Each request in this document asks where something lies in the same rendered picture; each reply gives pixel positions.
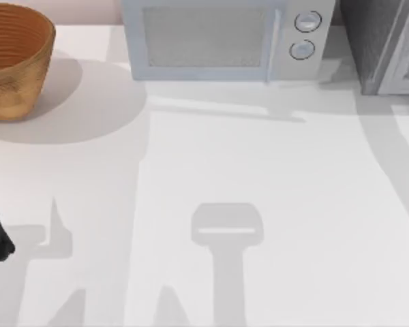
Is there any microwave oven door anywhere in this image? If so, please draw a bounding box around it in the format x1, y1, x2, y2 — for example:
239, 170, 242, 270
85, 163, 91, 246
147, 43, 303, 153
120, 0, 281, 83

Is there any pale microwave oven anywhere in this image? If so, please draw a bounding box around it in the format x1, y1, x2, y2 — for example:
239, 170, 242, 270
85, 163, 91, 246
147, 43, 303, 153
120, 0, 337, 83

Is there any round microwave knob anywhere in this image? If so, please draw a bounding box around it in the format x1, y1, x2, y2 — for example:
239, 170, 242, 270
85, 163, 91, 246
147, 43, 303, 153
294, 10, 322, 33
288, 38, 316, 61

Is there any brown woven basket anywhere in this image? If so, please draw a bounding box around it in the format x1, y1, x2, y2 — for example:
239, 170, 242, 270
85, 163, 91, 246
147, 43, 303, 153
0, 2, 57, 121

